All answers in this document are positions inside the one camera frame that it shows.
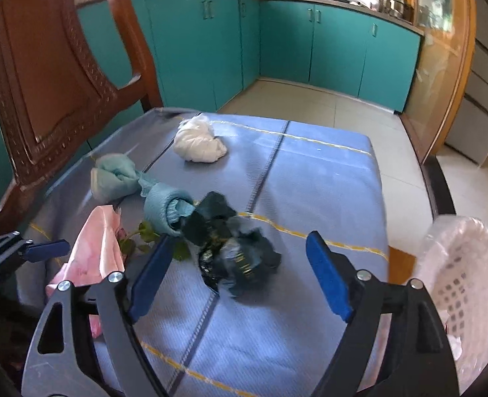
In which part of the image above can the dark foil wrapper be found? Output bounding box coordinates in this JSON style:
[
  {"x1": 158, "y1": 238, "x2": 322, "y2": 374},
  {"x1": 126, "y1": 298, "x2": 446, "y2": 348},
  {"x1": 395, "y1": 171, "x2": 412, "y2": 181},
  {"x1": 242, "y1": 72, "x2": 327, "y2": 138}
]
[{"x1": 182, "y1": 191, "x2": 282, "y2": 298}]

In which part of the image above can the carved dark wooden chair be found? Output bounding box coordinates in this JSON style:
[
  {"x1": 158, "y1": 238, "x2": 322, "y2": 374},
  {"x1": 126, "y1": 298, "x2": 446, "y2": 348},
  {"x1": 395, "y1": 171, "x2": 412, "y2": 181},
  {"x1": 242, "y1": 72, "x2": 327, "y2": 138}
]
[{"x1": 0, "y1": 0, "x2": 164, "y2": 232}]

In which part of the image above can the teal base cabinet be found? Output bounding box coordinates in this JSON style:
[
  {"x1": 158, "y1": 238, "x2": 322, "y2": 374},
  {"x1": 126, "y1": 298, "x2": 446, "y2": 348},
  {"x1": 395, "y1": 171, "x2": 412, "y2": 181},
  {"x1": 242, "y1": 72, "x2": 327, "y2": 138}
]
[
  {"x1": 0, "y1": 0, "x2": 262, "y2": 207},
  {"x1": 260, "y1": 0, "x2": 422, "y2": 112}
]

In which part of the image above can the green vegetable leaf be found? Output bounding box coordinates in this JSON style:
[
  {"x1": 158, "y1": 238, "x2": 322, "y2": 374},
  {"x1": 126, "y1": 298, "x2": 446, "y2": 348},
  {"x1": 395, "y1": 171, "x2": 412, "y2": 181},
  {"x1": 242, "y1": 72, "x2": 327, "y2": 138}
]
[{"x1": 120, "y1": 221, "x2": 191, "y2": 263}]

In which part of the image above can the wood framed glass door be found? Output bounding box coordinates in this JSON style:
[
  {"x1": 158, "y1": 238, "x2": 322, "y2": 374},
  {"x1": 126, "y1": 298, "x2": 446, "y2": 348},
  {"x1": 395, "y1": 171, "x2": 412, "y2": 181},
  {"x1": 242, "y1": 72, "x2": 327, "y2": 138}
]
[{"x1": 403, "y1": 0, "x2": 476, "y2": 166}]

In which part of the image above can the white mesh plastic wastebasket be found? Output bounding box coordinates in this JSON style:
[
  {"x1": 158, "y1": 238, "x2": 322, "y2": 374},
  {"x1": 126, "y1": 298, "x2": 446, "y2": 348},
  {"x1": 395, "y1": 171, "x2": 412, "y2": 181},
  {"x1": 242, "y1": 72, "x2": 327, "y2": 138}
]
[{"x1": 418, "y1": 215, "x2": 488, "y2": 397}]

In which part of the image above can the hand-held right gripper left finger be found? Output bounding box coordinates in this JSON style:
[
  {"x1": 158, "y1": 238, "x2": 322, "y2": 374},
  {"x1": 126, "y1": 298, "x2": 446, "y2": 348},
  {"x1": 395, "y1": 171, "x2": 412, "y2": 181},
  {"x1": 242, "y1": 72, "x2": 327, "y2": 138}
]
[{"x1": 22, "y1": 235, "x2": 174, "y2": 397}]

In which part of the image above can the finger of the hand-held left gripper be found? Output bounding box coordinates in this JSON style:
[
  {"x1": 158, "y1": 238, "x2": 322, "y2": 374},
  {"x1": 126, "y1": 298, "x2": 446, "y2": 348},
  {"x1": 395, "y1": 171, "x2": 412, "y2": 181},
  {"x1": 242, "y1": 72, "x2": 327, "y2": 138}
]
[{"x1": 0, "y1": 234, "x2": 71, "y2": 263}]

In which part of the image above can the stainless steel pot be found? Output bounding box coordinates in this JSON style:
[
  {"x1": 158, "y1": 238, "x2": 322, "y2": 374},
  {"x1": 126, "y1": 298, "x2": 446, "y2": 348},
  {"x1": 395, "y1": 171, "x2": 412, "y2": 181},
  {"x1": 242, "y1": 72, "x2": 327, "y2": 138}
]
[{"x1": 382, "y1": 0, "x2": 414, "y2": 21}]

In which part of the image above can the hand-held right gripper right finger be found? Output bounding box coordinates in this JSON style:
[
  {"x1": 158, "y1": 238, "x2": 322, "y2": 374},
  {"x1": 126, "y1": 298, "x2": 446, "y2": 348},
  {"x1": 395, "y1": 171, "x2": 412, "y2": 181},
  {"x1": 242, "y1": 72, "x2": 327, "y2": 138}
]
[{"x1": 306, "y1": 232, "x2": 460, "y2": 397}]

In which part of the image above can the white tissue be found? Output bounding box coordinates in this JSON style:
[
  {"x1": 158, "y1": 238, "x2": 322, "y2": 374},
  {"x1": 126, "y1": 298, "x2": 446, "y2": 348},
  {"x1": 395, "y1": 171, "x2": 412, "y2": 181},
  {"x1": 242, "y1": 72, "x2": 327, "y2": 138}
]
[{"x1": 174, "y1": 116, "x2": 228, "y2": 164}]

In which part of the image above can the blue striped cloth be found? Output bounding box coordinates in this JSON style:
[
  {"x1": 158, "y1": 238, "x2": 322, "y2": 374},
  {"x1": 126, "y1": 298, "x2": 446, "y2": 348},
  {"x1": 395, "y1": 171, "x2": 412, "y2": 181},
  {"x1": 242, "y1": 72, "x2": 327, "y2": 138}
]
[{"x1": 17, "y1": 108, "x2": 389, "y2": 397}]

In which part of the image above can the teal cloth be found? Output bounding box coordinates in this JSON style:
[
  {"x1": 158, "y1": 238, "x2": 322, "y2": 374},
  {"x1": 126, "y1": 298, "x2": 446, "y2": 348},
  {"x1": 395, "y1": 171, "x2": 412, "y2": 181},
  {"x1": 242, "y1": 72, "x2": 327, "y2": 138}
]
[
  {"x1": 90, "y1": 153, "x2": 147, "y2": 203},
  {"x1": 142, "y1": 182, "x2": 195, "y2": 237}
]

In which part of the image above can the pink plastic wrapper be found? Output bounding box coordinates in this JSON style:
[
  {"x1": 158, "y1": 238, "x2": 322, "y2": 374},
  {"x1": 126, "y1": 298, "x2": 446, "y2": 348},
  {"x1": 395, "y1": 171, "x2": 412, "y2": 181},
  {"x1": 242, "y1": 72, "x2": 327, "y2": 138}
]
[{"x1": 46, "y1": 204, "x2": 126, "y2": 337}]

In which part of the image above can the clear plastic liner bag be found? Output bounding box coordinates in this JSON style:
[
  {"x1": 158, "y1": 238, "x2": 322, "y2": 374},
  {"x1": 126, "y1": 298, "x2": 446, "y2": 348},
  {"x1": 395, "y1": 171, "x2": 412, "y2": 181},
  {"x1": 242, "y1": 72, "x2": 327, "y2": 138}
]
[{"x1": 418, "y1": 215, "x2": 488, "y2": 397}]

